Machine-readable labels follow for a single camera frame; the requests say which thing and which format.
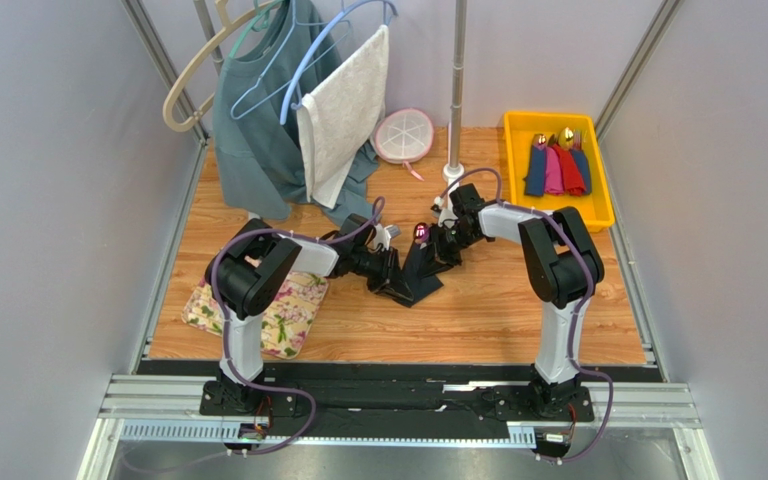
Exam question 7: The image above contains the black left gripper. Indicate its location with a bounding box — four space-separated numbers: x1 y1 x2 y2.
351 247 414 303

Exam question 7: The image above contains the iridescent purple spoon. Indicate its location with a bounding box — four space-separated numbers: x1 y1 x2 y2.
413 222 430 245

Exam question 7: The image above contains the black paper napkin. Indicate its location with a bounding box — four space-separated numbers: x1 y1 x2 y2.
366 244 443 308

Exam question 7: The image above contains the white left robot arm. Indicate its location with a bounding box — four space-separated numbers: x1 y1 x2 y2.
206 214 414 412

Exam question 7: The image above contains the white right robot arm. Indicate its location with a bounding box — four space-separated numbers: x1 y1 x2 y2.
414 184 605 417

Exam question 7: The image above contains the navy rolled napkin left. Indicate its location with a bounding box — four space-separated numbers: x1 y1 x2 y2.
524 144 546 197

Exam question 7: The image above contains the navy rolled napkin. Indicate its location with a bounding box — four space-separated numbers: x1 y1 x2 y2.
524 144 546 197
570 148 592 195

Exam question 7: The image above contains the pink rolled napkin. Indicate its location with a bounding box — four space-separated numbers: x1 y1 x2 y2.
544 147 564 195

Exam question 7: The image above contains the red rolled napkin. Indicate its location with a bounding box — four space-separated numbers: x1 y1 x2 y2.
552 145 586 197

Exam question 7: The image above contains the navy rolled napkin right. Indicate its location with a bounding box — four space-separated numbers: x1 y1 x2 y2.
570 148 592 195

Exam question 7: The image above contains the metal rack pole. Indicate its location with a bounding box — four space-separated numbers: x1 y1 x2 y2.
443 0 468 200

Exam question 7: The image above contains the floral placemat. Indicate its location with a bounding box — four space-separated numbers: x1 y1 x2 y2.
181 272 329 360

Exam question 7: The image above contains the pink white mesh basket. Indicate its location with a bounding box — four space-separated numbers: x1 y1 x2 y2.
370 108 434 181

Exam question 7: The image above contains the yellow plastic bin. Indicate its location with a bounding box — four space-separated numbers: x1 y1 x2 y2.
502 111 615 232

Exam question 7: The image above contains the gold spoon in bin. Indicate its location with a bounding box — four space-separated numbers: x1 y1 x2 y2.
557 127 576 150

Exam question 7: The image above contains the white hanging towel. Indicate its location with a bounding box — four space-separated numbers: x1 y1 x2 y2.
296 25 389 209

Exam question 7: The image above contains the teal hanging shirt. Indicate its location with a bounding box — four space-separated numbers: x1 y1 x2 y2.
213 1 378 225

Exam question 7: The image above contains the light blue clothes hanger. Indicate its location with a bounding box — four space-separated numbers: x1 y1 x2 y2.
229 0 400 127

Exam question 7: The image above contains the teal clothes hanger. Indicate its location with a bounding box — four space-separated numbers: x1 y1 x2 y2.
224 1 290 64

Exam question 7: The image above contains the beige clothes hanger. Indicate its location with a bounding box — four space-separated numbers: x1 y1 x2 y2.
162 1 275 133

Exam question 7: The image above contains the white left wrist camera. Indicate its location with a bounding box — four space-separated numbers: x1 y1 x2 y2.
372 224 401 250

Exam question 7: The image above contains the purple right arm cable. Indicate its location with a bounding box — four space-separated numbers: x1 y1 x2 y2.
433 167 615 465

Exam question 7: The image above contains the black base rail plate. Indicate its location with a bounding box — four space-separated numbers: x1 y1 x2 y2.
197 360 595 442

